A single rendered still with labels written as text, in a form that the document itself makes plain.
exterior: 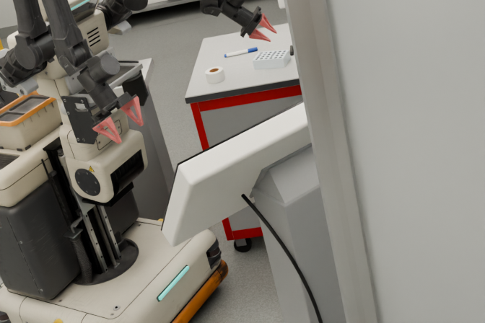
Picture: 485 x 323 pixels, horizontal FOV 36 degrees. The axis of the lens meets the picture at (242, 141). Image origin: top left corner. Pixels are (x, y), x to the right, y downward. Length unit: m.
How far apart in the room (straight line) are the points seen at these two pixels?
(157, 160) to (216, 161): 1.85
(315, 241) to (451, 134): 0.76
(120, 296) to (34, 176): 0.51
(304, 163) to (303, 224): 0.12
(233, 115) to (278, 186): 1.31
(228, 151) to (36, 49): 0.84
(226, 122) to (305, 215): 1.33
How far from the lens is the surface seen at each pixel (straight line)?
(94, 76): 1.95
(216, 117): 2.78
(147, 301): 2.59
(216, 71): 2.80
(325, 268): 1.60
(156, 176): 3.22
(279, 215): 1.50
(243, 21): 2.45
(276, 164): 1.49
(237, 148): 1.36
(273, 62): 2.80
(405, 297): 0.95
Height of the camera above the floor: 1.80
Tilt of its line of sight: 27 degrees down
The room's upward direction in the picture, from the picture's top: 14 degrees counter-clockwise
